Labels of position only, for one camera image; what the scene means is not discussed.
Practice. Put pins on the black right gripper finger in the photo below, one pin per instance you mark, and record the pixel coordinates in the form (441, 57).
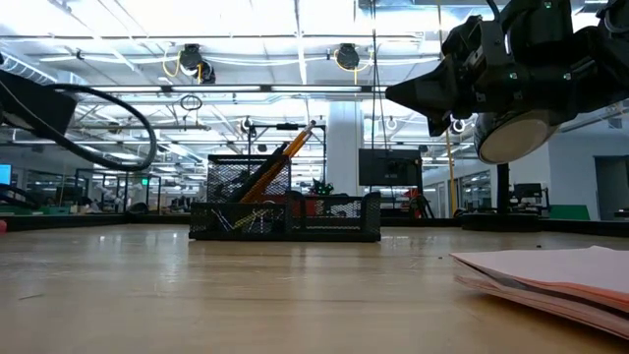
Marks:
(432, 93)
(440, 125)

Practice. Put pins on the orange pencil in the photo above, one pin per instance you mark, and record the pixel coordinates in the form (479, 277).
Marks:
(275, 173)
(297, 140)

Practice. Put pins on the black mesh desk organizer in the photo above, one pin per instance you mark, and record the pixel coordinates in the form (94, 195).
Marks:
(334, 231)

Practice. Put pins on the black binder clip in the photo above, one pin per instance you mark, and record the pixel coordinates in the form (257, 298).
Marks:
(221, 219)

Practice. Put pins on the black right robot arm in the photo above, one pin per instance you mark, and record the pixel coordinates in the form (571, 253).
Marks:
(614, 59)

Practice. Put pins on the black monitor on stand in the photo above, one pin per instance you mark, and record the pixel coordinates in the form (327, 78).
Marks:
(390, 167)

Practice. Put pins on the blue lit screen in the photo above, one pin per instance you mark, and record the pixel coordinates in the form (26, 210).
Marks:
(5, 174)

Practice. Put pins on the small black monitor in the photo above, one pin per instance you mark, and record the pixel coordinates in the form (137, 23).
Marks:
(528, 191)

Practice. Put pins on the green board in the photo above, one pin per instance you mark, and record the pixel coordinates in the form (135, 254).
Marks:
(570, 212)

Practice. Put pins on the pink sticky note pad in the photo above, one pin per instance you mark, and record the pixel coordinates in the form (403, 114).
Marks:
(565, 275)

